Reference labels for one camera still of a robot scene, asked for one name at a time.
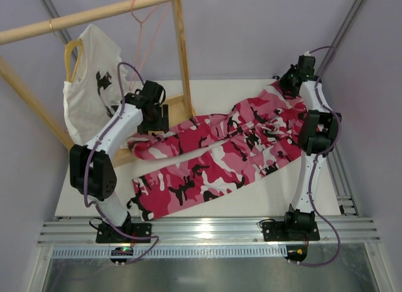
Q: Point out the pink camouflage trousers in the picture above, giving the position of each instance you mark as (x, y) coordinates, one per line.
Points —
(257, 137)

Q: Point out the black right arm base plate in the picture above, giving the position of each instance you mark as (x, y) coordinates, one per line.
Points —
(286, 231)

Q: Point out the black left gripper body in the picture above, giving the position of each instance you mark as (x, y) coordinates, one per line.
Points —
(156, 125)

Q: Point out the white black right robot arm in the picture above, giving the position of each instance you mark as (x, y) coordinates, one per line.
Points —
(305, 70)

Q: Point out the slotted grey cable duct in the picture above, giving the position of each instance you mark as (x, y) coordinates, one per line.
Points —
(169, 252)

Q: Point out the white printed t-shirt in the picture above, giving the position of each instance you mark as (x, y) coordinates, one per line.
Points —
(92, 99)

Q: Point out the wooden clothes rack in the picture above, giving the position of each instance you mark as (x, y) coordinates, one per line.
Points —
(180, 105)

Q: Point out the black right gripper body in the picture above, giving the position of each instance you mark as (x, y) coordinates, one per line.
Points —
(287, 85)

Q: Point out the yellow wooden hanger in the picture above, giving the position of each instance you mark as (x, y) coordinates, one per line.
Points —
(73, 51)

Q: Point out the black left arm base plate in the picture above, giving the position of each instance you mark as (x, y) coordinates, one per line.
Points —
(133, 233)

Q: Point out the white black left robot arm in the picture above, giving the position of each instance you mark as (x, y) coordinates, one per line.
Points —
(91, 169)

